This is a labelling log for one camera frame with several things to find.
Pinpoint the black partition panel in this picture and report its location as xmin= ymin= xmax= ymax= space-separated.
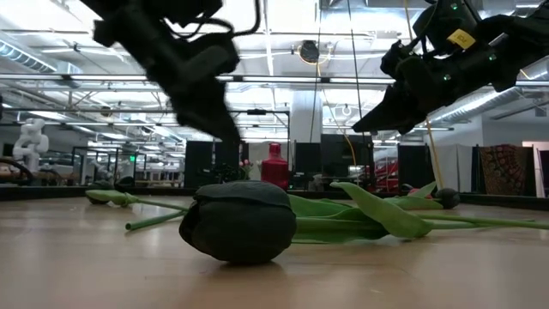
xmin=214 ymin=141 xmax=241 ymax=173
xmin=397 ymin=143 xmax=432 ymax=193
xmin=184 ymin=140 xmax=214 ymax=189

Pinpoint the yellow cable tag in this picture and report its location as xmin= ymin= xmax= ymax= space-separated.
xmin=446 ymin=28 xmax=477 ymax=51

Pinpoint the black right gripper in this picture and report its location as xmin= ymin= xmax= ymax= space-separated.
xmin=352 ymin=40 xmax=520 ymax=135

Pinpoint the black ceiling cable reel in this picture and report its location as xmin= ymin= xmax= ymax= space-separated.
xmin=299 ymin=39 xmax=321 ymax=64

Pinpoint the black hanging cable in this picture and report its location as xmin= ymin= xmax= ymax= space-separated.
xmin=346 ymin=0 xmax=365 ymax=145

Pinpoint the patterned red tapestry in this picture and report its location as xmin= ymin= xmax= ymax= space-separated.
xmin=479 ymin=144 xmax=535 ymax=197

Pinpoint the red shelving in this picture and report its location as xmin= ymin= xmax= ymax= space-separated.
xmin=372 ymin=158 xmax=400 ymax=192

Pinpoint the black background camera frame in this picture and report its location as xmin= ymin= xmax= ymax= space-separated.
xmin=238 ymin=108 xmax=292 ymax=145

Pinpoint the yellow hanging cable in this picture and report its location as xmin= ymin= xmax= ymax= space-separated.
xmin=402 ymin=0 xmax=446 ymax=193

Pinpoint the white partition panel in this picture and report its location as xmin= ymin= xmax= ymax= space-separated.
xmin=431 ymin=143 xmax=473 ymax=193

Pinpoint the red artificial tulip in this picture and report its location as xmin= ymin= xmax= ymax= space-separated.
xmin=405 ymin=181 xmax=438 ymax=201

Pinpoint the black monitor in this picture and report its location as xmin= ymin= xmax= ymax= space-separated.
xmin=294 ymin=142 xmax=323 ymax=175
xmin=320 ymin=134 xmax=374 ymax=177

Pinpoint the black artificial tulip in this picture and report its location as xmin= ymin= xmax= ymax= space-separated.
xmin=84 ymin=179 xmax=192 ymax=212
xmin=178 ymin=179 xmax=540 ymax=265
xmin=388 ymin=187 xmax=462 ymax=211

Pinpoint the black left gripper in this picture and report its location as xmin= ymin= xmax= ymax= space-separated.
xmin=143 ymin=33 xmax=242 ymax=142

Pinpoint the red vase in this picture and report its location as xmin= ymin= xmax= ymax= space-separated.
xmin=260 ymin=142 xmax=291 ymax=191

